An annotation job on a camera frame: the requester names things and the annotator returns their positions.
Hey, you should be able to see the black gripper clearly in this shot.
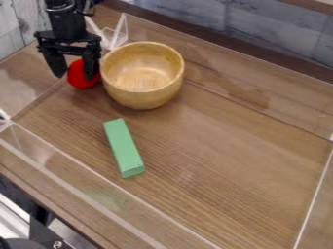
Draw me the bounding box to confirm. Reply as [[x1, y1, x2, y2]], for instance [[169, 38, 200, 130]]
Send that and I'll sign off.
[[34, 30, 102, 81]]

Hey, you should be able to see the red plush fruit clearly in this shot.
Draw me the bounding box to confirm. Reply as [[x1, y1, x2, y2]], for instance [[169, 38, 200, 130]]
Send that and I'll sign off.
[[67, 59, 102, 89]]

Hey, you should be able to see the wooden bowl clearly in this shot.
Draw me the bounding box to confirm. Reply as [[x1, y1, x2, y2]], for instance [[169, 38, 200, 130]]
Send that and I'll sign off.
[[101, 41, 185, 110]]

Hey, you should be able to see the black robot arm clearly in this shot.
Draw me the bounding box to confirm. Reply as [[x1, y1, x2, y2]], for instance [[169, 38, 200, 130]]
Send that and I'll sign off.
[[34, 0, 102, 81]]

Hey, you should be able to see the green rectangular block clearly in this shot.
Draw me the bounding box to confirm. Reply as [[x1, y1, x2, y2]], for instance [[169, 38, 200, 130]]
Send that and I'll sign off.
[[105, 119, 146, 178]]

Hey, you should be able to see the clear acrylic corner bracket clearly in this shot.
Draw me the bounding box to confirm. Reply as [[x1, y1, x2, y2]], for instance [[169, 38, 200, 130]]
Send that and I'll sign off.
[[85, 15, 129, 51]]

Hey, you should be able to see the clear acrylic tray wall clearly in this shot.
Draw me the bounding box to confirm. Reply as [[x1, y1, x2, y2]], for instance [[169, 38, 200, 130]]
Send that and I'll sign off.
[[0, 17, 333, 249]]

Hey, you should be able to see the black table clamp mount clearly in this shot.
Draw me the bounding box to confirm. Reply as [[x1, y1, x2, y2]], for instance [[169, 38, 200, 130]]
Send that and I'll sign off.
[[0, 217, 79, 249]]

